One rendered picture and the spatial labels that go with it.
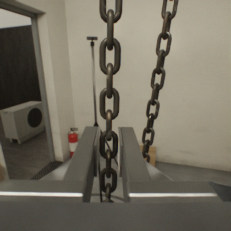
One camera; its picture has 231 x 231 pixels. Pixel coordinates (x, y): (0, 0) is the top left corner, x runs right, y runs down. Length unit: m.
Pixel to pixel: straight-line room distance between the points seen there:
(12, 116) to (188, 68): 2.99
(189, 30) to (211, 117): 1.13
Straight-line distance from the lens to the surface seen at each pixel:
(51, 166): 2.77
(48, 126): 2.59
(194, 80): 2.38
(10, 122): 3.63
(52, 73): 2.40
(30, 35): 7.41
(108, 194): 0.17
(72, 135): 2.60
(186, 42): 2.37
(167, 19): 0.20
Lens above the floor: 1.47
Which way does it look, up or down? 18 degrees down
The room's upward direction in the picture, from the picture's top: 1 degrees counter-clockwise
